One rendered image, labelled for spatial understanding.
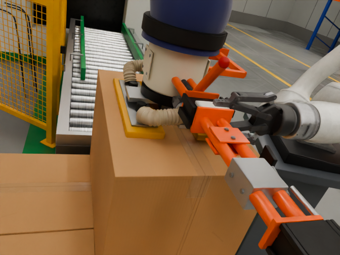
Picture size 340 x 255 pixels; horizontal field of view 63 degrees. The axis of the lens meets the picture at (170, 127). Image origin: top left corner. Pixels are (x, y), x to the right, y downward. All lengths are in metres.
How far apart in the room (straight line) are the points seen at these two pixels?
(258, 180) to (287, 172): 0.78
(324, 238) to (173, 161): 0.37
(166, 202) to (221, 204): 0.15
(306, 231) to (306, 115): 0.37
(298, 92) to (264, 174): 0.47
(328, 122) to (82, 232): 0.78
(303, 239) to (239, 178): 0.13
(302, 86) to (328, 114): 0.20
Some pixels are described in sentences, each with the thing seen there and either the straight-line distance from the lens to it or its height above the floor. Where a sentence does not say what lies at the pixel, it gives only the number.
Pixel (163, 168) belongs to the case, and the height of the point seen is 0.95.
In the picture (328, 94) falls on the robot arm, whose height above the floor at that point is 1.02.
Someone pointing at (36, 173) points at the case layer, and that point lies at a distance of 1.21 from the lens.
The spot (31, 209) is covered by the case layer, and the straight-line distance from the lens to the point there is 1.08.
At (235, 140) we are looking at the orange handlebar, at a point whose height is 1.10.
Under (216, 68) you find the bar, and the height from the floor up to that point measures 1.18.
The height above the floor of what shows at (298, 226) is 1.11.
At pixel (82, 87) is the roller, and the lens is 1.92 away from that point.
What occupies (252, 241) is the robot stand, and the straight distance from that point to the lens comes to 1.68.
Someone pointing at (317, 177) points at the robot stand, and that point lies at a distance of 1.28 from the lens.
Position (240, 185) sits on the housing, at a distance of 0.44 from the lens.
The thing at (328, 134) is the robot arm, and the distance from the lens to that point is 0.75.
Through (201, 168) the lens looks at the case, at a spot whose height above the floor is 0.95.
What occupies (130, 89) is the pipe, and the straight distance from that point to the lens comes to 0.83.
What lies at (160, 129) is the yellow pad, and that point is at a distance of 0.72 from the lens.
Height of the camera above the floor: 1.33
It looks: 29 degrees down
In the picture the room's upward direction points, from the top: 15 degrees clockwise
